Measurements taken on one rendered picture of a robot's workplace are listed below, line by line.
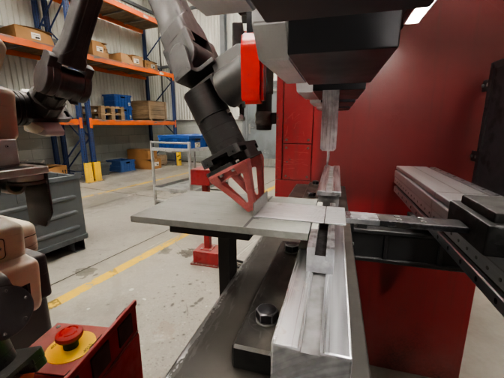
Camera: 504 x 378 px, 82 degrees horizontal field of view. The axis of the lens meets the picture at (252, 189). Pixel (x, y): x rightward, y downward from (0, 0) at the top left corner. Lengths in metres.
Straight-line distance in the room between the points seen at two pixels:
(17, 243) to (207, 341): 0.65
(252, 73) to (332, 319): 0.23
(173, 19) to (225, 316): 0.46
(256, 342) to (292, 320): 0.09
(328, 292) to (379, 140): 1.04
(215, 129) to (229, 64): 0.09
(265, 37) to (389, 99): 1.12
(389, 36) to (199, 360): 0.35
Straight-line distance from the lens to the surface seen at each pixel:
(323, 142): 0.39
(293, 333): 0.26
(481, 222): 0.44
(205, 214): 0.45
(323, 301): 0.30
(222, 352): 0.39
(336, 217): 0.44
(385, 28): 0.20
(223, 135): 0.44
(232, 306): 0.46
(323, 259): 0.34
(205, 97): 0.45
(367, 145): 1.30
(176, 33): 0.52
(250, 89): 0.29
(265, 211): 0.45
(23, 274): 0.93
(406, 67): 1.33
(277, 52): 0.21
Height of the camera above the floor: 1.13
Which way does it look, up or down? 12 degrees down
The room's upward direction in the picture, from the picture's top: straight up
